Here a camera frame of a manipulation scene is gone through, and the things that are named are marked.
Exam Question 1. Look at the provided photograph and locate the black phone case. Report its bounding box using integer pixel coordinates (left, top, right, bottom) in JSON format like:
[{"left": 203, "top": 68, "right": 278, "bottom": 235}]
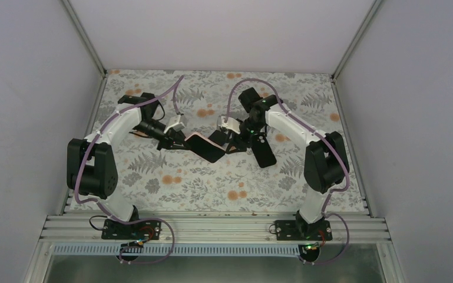
[{"left": 250, "top": 133, "right": 277, "bottom": 168}]

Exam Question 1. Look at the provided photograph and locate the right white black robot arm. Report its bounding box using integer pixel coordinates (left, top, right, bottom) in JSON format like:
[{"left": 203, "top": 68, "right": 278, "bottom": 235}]
[{"left": 209, "top": 88, "right": 349, "bottom": 240}]

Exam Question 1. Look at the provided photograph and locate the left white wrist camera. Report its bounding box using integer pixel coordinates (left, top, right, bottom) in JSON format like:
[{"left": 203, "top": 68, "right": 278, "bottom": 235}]
[{"left": 163, "top": 114, "right": 188, "bottom": 134}]

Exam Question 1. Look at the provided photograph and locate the floral patterned table mat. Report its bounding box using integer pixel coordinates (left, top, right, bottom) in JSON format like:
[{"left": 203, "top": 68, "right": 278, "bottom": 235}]
[{"left": 74, "top": 69, "right": 368, "bottom": 214}]

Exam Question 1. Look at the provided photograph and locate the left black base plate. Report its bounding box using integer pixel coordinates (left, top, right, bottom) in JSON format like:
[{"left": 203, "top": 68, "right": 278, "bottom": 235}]
[{"left": 101, "top": 220, "right": 162, "bottom": 241}]

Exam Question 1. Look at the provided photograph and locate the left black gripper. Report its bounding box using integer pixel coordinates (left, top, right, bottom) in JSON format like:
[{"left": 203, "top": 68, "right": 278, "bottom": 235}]
[{"left": 134, "top": 119, "right": 191, "bottom": 151}]

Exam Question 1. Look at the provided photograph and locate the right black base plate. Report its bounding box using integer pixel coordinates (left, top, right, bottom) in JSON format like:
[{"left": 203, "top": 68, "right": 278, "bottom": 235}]
[{"left": 274, "top": 219, "right": 333, "bottom": 241}]

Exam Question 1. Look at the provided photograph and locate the aluminium rail frame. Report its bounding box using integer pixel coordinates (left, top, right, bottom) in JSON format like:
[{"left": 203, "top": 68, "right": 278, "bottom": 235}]
[{"left": 39, "top": 211, "right": 391, "bottom": 244}]

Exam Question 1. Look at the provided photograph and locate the purple cable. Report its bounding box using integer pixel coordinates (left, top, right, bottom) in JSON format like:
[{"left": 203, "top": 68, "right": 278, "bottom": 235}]
[
  {"left": 73, "top": 75, "right": 186, "bottom": 266},
  {"left": 224, "top": 78, "right": 351, "bottom": 266}
]

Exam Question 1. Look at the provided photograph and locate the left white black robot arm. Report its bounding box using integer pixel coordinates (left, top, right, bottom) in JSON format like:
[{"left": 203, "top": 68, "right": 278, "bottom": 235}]
[{"left": 67, "top": 93, "right": 188, "bottom": 239}]

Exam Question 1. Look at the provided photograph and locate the black phone with pink edge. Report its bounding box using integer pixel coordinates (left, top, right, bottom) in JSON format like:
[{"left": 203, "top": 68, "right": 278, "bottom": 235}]
[{"left": 184, "top": 133, "right": 226, "bottom": 163}]

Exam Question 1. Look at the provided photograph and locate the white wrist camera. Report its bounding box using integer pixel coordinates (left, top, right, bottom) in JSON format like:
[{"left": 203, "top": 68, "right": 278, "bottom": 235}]
[
  {"left": 217, "top": 116, "right": 241, "bottom": 134},
  {"left": 163, "top": 114, "right": 188, "bottom": 134}
]

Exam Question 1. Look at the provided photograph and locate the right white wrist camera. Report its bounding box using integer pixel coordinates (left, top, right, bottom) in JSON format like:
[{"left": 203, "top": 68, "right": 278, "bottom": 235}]
[{"left": 217, "top": 116, "right": 241, "bottom": 134}]

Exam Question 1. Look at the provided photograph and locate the slotted grey cable duct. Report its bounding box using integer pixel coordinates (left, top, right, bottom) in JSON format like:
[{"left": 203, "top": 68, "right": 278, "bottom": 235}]
[{"left": 52, "top": 243, "right": 301, "bottom": 257}]

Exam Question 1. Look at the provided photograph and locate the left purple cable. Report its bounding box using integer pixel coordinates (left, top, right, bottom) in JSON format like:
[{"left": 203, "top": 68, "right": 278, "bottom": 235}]
[{"left": 73, "top": 75, "right": 186, "bottom": 266}]

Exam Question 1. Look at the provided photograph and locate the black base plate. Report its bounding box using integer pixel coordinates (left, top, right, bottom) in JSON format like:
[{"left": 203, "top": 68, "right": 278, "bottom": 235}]
[
  {"left": 274, "top": 219, "right": 333, "bottom": 241},
  {"left": 101, "top": 220, "right": 162, "bottom": 241}
]

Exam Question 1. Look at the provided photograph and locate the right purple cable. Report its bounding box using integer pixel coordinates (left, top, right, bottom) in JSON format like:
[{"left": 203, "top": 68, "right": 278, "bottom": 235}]
[{"left": 224, "top": 78, "right": 351, "bottom": 266}]

